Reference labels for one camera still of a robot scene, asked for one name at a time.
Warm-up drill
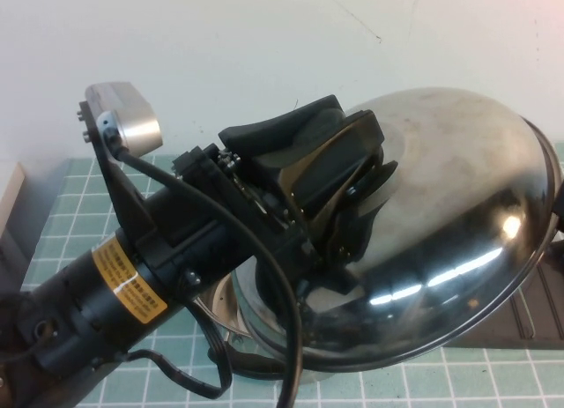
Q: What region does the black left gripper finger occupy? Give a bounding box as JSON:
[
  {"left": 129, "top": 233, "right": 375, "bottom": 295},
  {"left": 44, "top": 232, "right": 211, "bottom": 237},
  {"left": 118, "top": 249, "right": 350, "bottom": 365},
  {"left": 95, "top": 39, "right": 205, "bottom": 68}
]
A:
[
  {"left": 218, "top": 93, "right": 346, "bottom": 160},
  {"left": 254, "top": 109, "right": 385, "bottom": 219}
]

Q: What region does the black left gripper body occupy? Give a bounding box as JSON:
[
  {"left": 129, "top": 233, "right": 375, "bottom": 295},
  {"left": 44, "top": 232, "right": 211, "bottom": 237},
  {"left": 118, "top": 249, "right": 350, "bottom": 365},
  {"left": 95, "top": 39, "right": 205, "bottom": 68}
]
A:
[{"left": 139, "top": 142, "right": 322, "bottom": 295}]

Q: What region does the stainless steel pot lid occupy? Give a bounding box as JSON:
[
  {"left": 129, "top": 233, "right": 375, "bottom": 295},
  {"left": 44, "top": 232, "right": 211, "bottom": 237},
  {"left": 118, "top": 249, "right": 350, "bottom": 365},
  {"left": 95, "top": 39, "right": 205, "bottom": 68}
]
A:
[{"left": 234, "top": 86, "right": 564, "bottom": 375}]

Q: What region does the black lid rack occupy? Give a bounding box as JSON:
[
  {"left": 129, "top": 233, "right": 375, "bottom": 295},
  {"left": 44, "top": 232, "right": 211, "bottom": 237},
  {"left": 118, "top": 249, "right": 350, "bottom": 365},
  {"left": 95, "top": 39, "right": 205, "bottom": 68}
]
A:
[{"left": 447, "top": 229, "right": 564, "bottom": 352}]

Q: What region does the green tiled table mat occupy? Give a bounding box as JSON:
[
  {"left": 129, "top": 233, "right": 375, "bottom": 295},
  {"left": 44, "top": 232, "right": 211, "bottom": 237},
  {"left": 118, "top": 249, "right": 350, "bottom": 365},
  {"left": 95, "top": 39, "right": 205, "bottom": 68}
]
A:
[{"left": 24, "top": 154, "right": 564, "bottom": 408}]

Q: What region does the white side panel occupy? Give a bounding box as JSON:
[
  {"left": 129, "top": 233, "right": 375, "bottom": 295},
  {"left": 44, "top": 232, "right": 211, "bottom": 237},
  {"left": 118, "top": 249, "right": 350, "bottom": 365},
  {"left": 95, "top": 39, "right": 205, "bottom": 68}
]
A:
[{"left": 0, "top": 161, "right": 28, "bottom": 211}]

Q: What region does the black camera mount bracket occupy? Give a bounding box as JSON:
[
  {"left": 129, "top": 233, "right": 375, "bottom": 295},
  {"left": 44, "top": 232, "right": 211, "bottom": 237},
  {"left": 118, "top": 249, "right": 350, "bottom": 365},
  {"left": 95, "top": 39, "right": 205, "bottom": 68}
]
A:
[{"left": 78, "top": 100, "right": 159, "bottom": 251}]

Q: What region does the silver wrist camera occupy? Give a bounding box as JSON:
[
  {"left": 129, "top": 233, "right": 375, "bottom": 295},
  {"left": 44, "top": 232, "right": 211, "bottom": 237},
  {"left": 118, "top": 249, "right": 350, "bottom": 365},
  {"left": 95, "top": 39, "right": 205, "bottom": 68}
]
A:
[{"left": 84, "top": 81, "right": 164, "bottom": 156}]

